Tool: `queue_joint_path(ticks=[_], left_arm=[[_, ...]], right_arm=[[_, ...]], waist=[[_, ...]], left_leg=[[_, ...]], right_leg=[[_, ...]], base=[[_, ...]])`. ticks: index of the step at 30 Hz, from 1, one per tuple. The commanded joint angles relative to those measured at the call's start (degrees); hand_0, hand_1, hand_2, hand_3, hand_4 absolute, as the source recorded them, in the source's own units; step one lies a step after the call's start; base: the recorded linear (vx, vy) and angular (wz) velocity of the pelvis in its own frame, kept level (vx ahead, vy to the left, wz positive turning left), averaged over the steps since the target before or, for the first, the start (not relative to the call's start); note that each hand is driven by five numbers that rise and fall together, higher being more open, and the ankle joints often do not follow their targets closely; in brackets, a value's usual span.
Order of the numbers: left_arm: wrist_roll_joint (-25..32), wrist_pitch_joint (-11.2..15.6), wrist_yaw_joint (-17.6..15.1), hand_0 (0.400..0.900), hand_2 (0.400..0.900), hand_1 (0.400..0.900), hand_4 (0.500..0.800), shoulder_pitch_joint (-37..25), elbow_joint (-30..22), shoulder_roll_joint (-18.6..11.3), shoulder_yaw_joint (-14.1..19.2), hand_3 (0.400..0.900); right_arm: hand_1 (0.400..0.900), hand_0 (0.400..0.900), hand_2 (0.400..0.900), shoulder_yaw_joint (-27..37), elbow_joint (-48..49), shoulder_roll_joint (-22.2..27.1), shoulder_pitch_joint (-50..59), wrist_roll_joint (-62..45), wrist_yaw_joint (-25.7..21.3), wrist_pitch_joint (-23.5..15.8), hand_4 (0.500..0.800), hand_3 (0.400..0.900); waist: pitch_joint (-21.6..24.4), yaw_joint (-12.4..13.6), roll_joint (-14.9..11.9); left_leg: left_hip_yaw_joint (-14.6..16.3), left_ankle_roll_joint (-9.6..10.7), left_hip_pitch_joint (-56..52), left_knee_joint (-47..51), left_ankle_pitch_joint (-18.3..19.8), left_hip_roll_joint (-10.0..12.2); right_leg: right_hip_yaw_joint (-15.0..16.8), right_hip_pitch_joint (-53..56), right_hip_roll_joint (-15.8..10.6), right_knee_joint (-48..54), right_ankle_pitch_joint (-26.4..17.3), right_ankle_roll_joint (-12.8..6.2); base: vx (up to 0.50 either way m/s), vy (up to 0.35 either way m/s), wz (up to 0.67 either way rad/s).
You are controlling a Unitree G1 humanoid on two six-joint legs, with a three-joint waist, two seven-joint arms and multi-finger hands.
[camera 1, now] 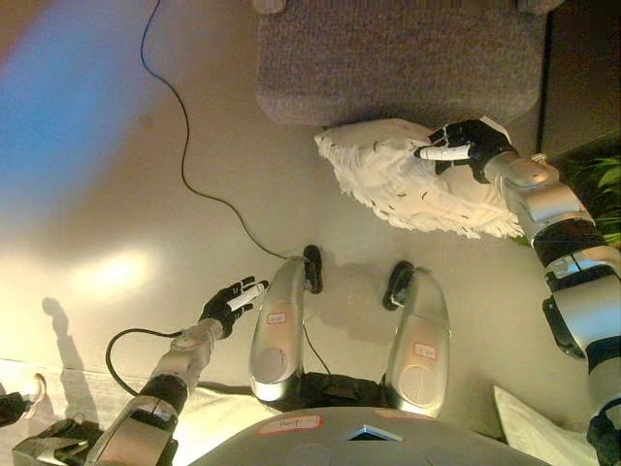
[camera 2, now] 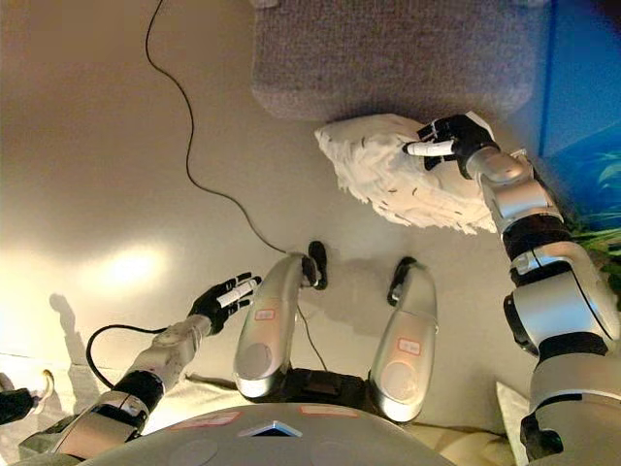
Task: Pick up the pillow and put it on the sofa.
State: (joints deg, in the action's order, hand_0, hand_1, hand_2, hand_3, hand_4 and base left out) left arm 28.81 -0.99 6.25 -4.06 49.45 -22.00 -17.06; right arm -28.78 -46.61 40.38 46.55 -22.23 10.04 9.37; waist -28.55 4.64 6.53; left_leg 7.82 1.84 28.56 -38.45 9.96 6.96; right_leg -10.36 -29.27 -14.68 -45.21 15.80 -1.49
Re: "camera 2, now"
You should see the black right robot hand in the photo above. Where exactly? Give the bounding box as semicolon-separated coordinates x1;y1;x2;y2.
403;112;501;171

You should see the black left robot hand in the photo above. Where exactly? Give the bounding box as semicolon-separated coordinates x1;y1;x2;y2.
188;272;263;336

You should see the white fringed pillow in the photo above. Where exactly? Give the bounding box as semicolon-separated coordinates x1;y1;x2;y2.
313;112;501;237

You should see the grey fabric armchair sofa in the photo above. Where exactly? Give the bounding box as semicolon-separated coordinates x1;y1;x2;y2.
250;0;540;123

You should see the black left robot foot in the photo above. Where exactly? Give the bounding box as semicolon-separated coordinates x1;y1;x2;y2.
301;240;328;291

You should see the black robot foot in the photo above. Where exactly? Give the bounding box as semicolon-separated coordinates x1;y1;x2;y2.
386;256;419;307
301;240;328;291

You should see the black robot pelvis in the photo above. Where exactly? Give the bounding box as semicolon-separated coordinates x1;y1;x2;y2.
237;367;389;404

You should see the silver robot torso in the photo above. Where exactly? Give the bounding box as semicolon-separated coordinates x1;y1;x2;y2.
72;402;441;466

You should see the black right robot foot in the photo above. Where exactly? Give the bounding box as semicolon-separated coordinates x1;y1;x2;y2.
386;256;419;307

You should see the green leafy plant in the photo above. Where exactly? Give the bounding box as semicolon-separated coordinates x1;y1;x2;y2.
565;150;621;278

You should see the silver right robot leg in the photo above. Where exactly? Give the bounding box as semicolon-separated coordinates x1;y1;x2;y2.
368;264;441;424

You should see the white cushion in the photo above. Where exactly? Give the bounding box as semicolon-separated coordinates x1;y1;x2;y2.
494;381;535;465

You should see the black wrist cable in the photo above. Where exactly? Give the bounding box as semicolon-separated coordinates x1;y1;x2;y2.
85;323;169;390

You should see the thin black floor cable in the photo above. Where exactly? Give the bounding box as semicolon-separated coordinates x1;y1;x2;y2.
144;0;327;373

